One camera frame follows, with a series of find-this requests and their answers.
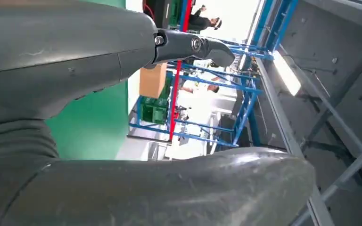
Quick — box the blue metal rack frame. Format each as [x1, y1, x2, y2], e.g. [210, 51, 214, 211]
[128, 37, 275, 148]

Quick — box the brown cardboard box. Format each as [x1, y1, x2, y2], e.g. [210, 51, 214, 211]
[139, 63, 168, 99]

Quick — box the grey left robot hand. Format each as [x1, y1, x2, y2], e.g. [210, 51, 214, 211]
[0, 0, 316, 226]

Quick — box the red upright pole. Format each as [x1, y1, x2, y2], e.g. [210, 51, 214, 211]
[168, 0, 194, 142]

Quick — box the long ceiling light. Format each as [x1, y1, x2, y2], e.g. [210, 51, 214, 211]
[272, 49, 303, 97]

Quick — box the green plastic crate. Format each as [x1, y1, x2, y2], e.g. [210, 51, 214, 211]
[140, 76, 173, 125]

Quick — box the ribbed grey left arm sleeve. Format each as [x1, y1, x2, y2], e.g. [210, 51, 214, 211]
[0, 118, 60, 166]

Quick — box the person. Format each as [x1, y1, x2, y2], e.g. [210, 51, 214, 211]
[188, 4, 223, 32]
[178, 76, 221, 104]

